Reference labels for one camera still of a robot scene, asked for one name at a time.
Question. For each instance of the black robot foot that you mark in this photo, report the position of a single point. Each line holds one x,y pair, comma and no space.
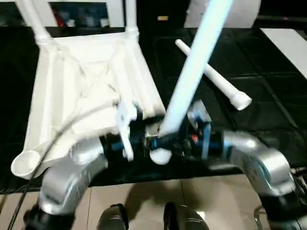
184,218
112,219

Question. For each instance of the black right robot foot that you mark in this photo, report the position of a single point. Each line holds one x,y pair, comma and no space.
184,218

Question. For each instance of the white flat board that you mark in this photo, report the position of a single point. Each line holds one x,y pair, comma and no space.
288,45

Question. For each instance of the black left robot foot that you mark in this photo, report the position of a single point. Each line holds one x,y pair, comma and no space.
112,219

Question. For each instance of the white cabinet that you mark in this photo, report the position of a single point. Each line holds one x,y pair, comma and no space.
33,9

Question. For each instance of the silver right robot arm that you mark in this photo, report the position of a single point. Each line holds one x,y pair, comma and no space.
259,158

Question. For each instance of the black box with yellow label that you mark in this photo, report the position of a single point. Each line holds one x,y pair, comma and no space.
158,14

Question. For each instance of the white plastic table top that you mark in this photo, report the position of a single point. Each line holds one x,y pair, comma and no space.
72,81

